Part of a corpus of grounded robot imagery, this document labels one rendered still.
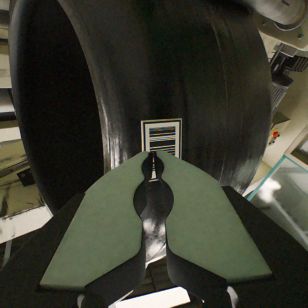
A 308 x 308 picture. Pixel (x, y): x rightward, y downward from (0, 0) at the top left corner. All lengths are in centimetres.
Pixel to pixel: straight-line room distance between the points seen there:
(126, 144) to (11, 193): 74
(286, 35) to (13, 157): 85
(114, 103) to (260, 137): 22
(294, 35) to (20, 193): 90
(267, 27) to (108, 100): 39
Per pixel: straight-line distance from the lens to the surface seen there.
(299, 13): 51
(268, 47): 67
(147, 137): 21
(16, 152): 93
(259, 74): 35
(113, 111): 24
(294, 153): 95
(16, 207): 90
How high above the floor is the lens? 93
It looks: 35 degrees up
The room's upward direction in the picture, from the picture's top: 159 degrees counter-clockwise
